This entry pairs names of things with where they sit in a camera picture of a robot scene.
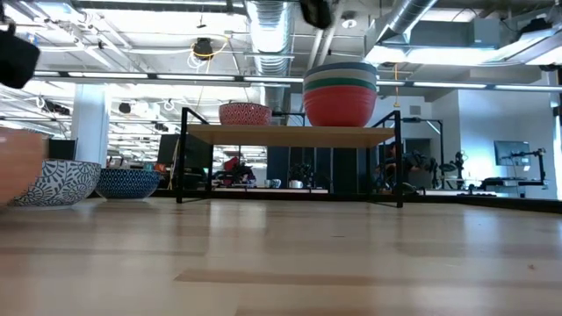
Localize silver ribbed ventilation duct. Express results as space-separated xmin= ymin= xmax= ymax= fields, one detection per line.
xmin=244 ymin=0 xmax=294 ymax=111

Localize dark office monitor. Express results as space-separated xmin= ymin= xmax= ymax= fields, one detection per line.
xmin=156 ymin=133 xmax=213 ymax=171

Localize large red bowl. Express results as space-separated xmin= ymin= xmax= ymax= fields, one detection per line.
xmin=302 ymin=84 xmax=378 ymax=128

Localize wooden shelf black legs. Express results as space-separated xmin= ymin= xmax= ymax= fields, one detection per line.
xmin=175 ymin=107 xmax=404 ymax=210

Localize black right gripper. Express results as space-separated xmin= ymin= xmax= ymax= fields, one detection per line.
xmin=299 ymin=0 xmax=334 ymax=31

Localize blue diamond patterned small bowl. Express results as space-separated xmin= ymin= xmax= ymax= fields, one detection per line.
xmin=95 ymin=169 xmax=162 ymax=202

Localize yellow dotted small bowl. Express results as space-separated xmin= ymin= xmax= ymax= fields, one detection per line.
xmin=0 ymin=128 xmax=47 ymax=207

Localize blue white floral small bowl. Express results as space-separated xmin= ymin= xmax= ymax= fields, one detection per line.
xmin=7 ymin=158 xmax=103 ymax=209

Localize red patterned small bowl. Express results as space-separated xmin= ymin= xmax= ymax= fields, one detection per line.
xmin=218 ymin=102 xmax=273 ymax=127

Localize red bag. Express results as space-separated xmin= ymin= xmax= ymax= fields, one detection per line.
xmin=220 ymin=155 xmax=258 ymax=186

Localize black ceiling device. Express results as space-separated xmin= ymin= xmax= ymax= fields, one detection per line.
xmin=191 ymin=37 xmax=215 ymax=61

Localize computer monitor on stand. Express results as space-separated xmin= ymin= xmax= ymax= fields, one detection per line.
xmin=493 ymin=140 xmax=532 ymax=168

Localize background robot rig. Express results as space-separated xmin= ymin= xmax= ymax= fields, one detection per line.
xmin=438 ymin=147 xmax=549 ymax=197

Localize potted plant white pot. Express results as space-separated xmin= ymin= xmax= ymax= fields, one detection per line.
xmin=287 ymin=162 xmax=309 ymax=190

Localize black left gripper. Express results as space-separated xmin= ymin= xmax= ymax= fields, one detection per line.
xmin=0 ymin=24 xmax=41 ymax=90

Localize black metal table frame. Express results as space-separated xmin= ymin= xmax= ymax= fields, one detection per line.
xmin=153 ymin=187 xmax=562 ymax=215

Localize white building column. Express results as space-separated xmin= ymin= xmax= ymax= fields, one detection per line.
xmin=70 ymin=83 xmax=112 ymax=169

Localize large green bowl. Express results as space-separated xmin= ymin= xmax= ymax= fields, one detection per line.
xmin=303 ymin=76 xmax=378 ymax=93

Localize person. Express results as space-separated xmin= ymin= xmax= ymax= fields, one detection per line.
xmin=376 ymin=142 xmax=440 ymax=195

